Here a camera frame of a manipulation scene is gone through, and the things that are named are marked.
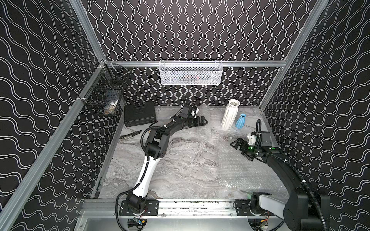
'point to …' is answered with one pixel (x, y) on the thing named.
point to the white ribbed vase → (230, 114)
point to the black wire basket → (102, 93)
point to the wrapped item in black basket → (112, 96)
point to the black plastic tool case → (138, 114)
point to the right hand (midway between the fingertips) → (237, 147)
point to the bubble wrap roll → (204, 132)
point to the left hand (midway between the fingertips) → (203, 120)
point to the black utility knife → (124, 136)
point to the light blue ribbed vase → (240, 121)
